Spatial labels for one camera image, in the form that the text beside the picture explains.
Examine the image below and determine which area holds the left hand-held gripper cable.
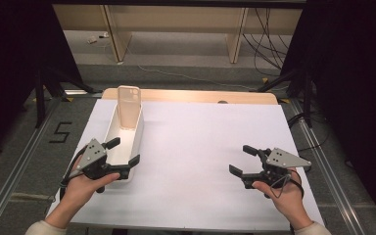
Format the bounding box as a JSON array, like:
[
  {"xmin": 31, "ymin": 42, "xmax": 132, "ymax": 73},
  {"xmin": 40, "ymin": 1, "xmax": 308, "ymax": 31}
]
[{"xmin": 59, "ymin": 145, "xmax": 89, "ymax": 197}]

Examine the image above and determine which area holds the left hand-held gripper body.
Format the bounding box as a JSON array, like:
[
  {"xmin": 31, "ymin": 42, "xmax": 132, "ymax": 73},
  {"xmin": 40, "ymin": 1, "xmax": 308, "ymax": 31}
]
[{"xmin": 74, "ymin": 138, "xmax": 132, "ymax": 181}]

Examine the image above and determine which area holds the white table cover sheet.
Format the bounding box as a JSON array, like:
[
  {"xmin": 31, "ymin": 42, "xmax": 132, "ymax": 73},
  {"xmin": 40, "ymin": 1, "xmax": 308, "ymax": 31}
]
[{"xmin": 44, "ymin": 99, "xmax": 327, "ymax": 233}]

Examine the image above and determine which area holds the person's right hand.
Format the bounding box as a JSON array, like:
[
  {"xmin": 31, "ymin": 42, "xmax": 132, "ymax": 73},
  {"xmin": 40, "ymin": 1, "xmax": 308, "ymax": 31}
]
[{"xmin": 252, "ymin": 169, "xmax": 307, "ymax": 221}]

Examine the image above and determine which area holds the black floor cable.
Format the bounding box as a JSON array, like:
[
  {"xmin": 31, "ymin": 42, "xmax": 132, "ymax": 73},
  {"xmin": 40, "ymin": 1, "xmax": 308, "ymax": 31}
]
[{"xmin": 287, "ymin": 112, "xmax": 331, "ymax": 174}]

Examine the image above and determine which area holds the bundle of black cables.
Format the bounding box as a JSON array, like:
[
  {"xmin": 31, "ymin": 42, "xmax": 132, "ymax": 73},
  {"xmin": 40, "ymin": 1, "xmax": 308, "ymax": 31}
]
[{"xmin": 243, "ymin": 8, "xmax": 292, "ymax": 77}]

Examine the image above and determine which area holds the black curtain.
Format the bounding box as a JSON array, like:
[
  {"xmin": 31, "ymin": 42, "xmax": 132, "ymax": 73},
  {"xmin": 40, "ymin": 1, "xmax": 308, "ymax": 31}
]
[
  {"xmin": 280, "ymin": 0, "xmax": 376, "ymax": 226},
  {"xmin": 0, "ymin": 0, "xmax": 83, "ymax": 161}
]

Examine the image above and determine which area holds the right hand-held gripper cable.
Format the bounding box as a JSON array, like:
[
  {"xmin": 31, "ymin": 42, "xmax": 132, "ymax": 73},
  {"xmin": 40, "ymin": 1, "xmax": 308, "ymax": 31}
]
[{"xmin": 268, "ymin": 169, "xmax": 306, "ymax": 200}]

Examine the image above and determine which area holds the hand-held gripper cable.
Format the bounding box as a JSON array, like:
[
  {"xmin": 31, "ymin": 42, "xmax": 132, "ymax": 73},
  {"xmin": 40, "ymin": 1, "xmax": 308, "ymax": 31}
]
[
  {"xmin": 268, "ymin": 169, "xmax": 306, "ymax": 200},
  {"xmin": 59, "ymin": 145, "xmax": 89, "ymax": 197}
]

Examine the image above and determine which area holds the black metal stand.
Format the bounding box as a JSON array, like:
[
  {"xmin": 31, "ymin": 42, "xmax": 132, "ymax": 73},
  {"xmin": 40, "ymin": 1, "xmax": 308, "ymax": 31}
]
[
  {"xmin": 256, "ymin": 63, "xmax": 314, "ymax": 128},
  {"xmin": 33, "ymin": 65, "xmax": 104, "ymax": 129}
]

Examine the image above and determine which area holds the white oblong storage box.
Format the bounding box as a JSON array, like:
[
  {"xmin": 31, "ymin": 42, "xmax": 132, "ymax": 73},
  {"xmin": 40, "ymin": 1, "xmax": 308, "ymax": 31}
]
[{"xmin": 103, "ymin": 102, "xmax": 145, "ymax": 184}]

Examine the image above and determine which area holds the thin white floor cable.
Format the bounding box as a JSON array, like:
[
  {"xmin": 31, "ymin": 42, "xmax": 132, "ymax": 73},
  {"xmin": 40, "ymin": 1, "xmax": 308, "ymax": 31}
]
[{"xmin": 123, "ymin": 48, "xmax": 265, "ymax": 92}]

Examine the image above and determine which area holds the aluminium floor rail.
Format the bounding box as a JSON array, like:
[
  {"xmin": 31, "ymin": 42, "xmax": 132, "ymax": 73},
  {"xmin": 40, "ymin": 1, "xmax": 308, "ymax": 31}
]
[
  {"xmin": 0, "ymin": 97, "xmax": 63, "ymax": 235},
  {"xmin": 288, "ymin": 99, "xmax": 366, "ymax": 235}
]

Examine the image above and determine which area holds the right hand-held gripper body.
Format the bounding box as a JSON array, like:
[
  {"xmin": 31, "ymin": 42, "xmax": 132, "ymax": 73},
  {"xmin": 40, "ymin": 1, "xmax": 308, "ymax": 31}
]
[{"xmin": 243, "ymin": 147, "xmax": 312, "ymax": 190}]

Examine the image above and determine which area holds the light wooden desk frame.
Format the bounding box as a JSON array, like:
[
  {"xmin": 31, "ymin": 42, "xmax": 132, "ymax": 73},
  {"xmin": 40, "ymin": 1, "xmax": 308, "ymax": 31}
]
[{"xmin": 52, "ymin": 3, "xmax": 303, "ymax": 65}]

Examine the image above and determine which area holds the beige phone case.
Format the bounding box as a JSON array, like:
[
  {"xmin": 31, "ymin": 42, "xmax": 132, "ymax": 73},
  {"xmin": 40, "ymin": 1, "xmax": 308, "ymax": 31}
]
[{"xmin": 117, "ymin": 85, "xmax": 141, "ymax": 131}]

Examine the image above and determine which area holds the person's left hand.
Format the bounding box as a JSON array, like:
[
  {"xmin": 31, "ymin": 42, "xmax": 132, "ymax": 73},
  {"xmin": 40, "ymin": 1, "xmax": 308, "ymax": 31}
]
[{"xmin": 57, "ymin": 163, "xmax": 121, "ymax": 216}]

